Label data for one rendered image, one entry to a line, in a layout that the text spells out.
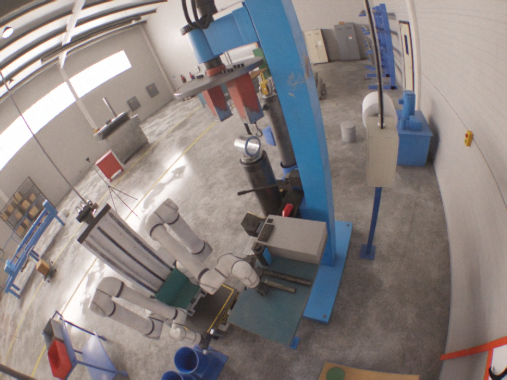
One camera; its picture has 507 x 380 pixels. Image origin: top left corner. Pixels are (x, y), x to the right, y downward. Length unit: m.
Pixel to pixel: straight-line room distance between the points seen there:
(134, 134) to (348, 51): 10.45
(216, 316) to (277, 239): 1.24
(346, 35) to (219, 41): 10.18
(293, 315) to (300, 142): 0.97
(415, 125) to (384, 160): 2.05
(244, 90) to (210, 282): 1.00
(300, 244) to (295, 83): 0.88
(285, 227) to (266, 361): 1.50
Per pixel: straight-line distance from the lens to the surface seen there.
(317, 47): 11.37
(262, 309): 1.30
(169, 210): 1.38
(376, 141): 1.33
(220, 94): 1.50
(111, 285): 1.38
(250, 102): 1.17
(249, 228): 1.70
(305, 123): 1.12
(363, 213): 2.92
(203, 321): 2.33
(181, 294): 2.05
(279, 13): 1.00
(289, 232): 1.34
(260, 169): 1.49
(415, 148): 3.51
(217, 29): 1.20
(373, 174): 1.49
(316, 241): 1.27
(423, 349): 2.45
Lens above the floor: 2.27
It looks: 39 degrees down
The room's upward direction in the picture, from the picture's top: 25 degrees counter-clockwise
